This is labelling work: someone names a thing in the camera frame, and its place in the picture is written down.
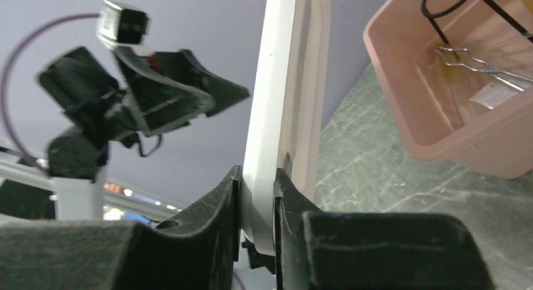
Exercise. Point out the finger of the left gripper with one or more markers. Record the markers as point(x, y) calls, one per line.
point(184, 67)

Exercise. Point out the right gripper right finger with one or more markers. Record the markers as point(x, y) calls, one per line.
point(317, 249)

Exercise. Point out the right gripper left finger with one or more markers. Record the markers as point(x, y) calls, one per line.
point(193, 249)

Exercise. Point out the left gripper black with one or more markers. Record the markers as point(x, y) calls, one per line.
point(159, 99)

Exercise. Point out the white plastic bin lid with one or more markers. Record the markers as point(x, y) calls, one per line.
point(286, 110)

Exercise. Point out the metal crucible tongs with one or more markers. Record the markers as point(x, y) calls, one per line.
point(462, 57)

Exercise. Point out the small white paper packet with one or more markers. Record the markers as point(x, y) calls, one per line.
point(494, 94)

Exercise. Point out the black metal ring stand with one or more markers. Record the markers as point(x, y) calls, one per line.
point(454, 20)

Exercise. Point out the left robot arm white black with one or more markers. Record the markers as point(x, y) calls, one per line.
point(74, 154)

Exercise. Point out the tan bristle tube brush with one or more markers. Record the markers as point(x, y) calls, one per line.
point(445, 73)

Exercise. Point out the pink plastic bin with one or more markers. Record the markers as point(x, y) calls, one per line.
point(439, 122)

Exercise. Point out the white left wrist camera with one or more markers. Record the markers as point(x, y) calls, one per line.
point(121, 24)

